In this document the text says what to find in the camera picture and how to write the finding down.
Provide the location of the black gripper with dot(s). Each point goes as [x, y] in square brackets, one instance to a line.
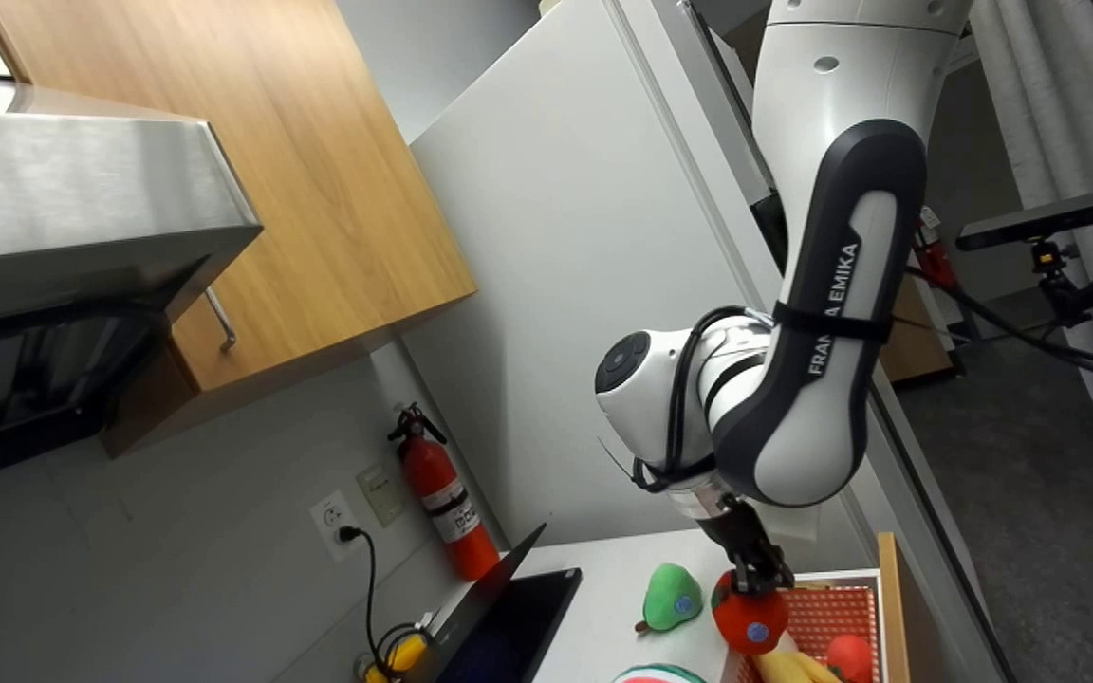
[740, 539]

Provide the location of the orange round plush toy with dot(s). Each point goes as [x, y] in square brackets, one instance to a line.
[749, 625]

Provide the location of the green plush toy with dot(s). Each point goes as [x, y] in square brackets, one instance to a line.
[672, 602]

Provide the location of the wooden kitchen drawer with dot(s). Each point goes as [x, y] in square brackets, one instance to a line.
[893, 621]

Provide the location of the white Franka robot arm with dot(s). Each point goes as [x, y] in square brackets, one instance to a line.
[826, 420]

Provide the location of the red mesh drawer mat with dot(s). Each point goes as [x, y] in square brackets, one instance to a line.
[834, 612]

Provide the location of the yellow plush banana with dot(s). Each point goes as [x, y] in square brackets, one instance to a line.
[795, 668]

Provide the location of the red round toy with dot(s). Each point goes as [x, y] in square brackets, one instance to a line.
[846, 656]

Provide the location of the black induction cooktop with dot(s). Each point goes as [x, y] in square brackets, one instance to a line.
[512, 626]

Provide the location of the brown wooden door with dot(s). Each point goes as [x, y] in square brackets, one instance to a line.
[920, 344]

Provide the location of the red fire extinguisher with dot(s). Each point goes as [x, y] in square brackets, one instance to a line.
[437, 487]

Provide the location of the yellow plug adapter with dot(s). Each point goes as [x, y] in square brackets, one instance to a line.
[405, 655]

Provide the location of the grey curtain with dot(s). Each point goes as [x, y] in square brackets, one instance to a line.
[1080, 128]

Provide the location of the wooden upper cabinet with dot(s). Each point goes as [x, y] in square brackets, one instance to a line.
[254, 154]

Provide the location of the steel range hood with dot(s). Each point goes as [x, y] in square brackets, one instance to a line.
[66, 192]

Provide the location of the beige wall plate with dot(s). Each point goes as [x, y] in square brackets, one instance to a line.
[382, 489]

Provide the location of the black camera boom stand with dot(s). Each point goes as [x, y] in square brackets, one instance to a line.
[1073, 296]

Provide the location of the white wall outlet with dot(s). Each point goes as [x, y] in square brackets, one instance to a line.
[327, 512]

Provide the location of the black camera on boom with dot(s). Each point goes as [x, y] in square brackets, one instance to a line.
[1041, 219]

